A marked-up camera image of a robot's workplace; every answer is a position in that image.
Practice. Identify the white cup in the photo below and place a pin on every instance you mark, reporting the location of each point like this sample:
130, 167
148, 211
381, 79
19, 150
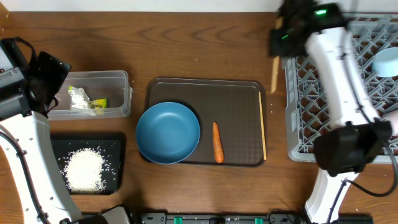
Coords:
392, 117

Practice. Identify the yellow foil snack wrapper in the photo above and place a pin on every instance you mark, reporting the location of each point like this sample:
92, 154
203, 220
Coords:
96, 107

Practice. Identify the dark blue plate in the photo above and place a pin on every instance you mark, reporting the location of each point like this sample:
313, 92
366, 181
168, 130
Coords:
167, 133

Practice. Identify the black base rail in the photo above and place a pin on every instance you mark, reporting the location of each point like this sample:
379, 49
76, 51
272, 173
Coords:
271, 218

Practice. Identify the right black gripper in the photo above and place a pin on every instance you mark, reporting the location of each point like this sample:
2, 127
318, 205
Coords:
274, 46

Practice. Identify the light blue bowl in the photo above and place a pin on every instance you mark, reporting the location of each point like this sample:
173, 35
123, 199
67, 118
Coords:
385, 63

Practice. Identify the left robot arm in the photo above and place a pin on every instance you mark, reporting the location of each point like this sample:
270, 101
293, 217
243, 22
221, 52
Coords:
28, 89

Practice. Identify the dark brown serving tray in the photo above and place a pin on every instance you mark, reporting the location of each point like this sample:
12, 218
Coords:
233, 104

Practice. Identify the clear plastic bin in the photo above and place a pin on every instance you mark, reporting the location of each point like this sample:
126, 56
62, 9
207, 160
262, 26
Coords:
113, 86

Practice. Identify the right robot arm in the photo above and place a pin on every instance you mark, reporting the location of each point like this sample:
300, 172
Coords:
358, 134

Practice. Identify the pile of white rice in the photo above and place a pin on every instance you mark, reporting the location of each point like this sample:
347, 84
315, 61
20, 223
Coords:
83, 172

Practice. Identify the black plastic tray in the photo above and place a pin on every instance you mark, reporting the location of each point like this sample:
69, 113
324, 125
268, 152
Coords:
110, 146

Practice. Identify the orange carrot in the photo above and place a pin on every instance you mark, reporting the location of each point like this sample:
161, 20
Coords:
217, 145

